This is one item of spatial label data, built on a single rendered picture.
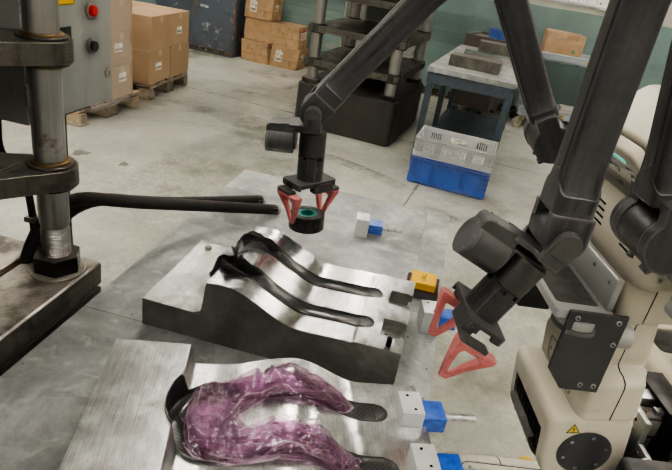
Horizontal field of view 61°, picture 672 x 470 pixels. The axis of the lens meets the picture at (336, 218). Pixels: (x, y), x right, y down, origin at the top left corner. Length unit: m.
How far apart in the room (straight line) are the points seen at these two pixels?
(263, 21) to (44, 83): 6.74
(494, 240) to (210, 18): 7.46
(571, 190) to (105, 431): 0.67
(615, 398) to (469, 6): 6.60
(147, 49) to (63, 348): 4.59
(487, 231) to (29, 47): 0.84
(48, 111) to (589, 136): 0.95
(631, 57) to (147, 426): 0.75
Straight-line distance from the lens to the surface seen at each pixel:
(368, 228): 1.58
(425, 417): 0.96
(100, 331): 1.18
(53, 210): 1.30
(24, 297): 1.32
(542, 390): 1.23
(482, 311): 0.82
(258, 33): 7.92
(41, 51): 1.17
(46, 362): 1.12
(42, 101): 1.22
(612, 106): 0.75
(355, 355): 1.05
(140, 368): 0.92
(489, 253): 0.77
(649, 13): 0.75
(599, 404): 1.18
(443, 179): 4.36
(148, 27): 5.53
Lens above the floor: 1.51
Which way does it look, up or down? 25 degrees down
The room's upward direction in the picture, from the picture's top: 10 degrees clockwise
